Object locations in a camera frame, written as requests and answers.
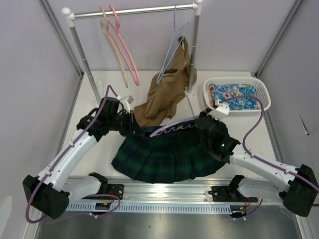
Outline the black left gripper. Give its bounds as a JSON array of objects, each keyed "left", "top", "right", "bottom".
[{"left": 108, "top": 110, "right": 144, "bottom": 137}]

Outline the purple hanger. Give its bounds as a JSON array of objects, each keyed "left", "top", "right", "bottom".
[{"left": 150, "top": 116, "right": 199, "bottom": 137}]

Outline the green plaid skirt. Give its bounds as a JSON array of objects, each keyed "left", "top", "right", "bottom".
[{"left": 111, "top": 120, "right": 225, "bottom": 184}]

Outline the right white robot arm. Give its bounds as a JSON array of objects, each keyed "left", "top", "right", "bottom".
[{"left": 194, "top": 109, "right": 319, "bottom": 217}]

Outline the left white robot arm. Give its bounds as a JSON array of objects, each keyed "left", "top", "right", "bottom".
[{"left": 22, "top": 96, "right": 143, "bottom": 219}]

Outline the pink hanger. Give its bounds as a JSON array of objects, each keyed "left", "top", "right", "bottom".
[{"left": 108, "top": 5, "right": 140, "bottom": 86}]

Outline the tan brown skirt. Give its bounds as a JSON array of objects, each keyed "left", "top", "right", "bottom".
[{"left": 134, "top": 39, "right": 190, "bottom": 126}]

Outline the beige hanger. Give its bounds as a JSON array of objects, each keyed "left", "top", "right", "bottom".
[{"left": 99, "top": 6, "right": 128, "bottom": 88}]

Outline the blue floral cloth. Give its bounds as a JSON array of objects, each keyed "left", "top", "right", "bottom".
[{"left": 208, "top": 83, "right": 260, "bottom": 111}]

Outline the white plastic basket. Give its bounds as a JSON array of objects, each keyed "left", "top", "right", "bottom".
[{"left": 203, "top": 77, "right": 271, "bottom": 117}]

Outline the white clothes rack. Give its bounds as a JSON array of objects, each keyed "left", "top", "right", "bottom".
[{"left": 61, "top": 0, "right": 204, "bottom": 108}]

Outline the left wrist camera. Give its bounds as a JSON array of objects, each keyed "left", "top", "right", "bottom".
[{"left": 117, "top": 95, "right": 134, "bottom": 112}]

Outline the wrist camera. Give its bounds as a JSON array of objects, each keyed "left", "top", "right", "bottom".
[
  {"left": 117, "top": 95, "right": 134, "bottom": 112},
  {"left": 208, "top": 100, "right": 230, "bottom": 120}
]

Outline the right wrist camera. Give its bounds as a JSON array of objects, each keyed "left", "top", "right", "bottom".
[{"left": 208, "top": 100, "right": 230, "bottom": 120}]

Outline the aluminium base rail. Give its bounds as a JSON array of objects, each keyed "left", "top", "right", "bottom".
[{"left": 106, "top": 176, "right": 294, "bottom": 204}]

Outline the blue wire hanger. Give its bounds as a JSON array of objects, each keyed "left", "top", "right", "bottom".
[{"left": 157, "top": 3, "right": 190, "bottom": 85}]

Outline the white slotted cable duct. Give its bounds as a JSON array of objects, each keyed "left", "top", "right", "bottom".
[{"left": 66, "top": 202, "right": 232, "bottom": 215}]

